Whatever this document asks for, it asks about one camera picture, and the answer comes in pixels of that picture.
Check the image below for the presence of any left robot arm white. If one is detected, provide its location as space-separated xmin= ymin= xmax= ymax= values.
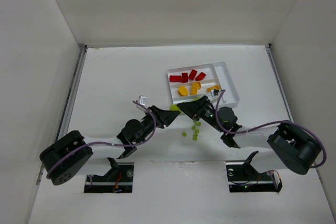
xmin=39 ymin=101 xmax=180 ymax=186

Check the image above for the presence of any yellow rounded lego piece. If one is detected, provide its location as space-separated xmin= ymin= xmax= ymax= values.
xmin=178 ymin=86 xmax=188 ymax=97

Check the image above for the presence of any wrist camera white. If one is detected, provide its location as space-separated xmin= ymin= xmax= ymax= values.
xmin=136 ymin=95 xmax=146 ymax=106
xmin=210 ymin=89 xmax=220 ymax=98

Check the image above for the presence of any white divided tray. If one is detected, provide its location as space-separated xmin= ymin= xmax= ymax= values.
xmin=167 ymin=61 xmax=240 ymax=108

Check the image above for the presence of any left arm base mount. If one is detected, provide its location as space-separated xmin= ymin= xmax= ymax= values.
xmin=83 ymin=158 xmax=134 ymax=194

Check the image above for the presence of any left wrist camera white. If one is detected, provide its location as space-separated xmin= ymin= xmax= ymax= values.
xmin=136 ymin=95 xmax=146 ymax=106

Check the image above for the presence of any right aluminium rail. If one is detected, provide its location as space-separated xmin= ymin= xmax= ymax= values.
xmin=265 ymin=44 xmax=294 ymax=122

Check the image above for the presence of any yellow lego brick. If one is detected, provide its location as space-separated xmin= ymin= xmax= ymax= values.
xmin=207 ymin=86 xmax=221 ymax=92

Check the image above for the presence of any large lime green lego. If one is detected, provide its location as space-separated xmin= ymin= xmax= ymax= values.
xmin=170 ymin=104 xmax=182 ymax=114

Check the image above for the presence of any red rounded lego brick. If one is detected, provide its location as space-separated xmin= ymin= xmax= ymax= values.
xmin=195 ymin=72 xmax=206 ymax=81

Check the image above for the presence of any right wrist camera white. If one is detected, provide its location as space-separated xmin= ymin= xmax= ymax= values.
xmin=210 ymin=89 xmax=220 ymax=98

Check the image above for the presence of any left aluminium rail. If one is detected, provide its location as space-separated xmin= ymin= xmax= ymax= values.
xmin=53 ymin=44 xmax=88 ymax=143

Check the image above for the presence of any aluminium rail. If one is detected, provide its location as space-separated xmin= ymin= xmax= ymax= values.
xmin=265 ymin=44 xmax=294 ymax=122
xmin=53 ymin=44 xmax=88 ymax=143

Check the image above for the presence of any red curved lego piece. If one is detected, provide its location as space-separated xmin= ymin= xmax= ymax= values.
xmin=188 ymin=69 xmax=197 ymax=81

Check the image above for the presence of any yellow and red lego stack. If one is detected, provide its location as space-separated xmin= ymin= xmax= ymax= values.
xmin=191 ymin=82 xmax=202 ymax=95

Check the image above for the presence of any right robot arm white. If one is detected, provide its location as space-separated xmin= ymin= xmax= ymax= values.
xmin=177 ymin=96 xmax=327 ymax=175

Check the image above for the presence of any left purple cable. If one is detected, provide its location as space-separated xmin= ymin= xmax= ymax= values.
xmin=46 ymin=100 xmax=158 ymax=179

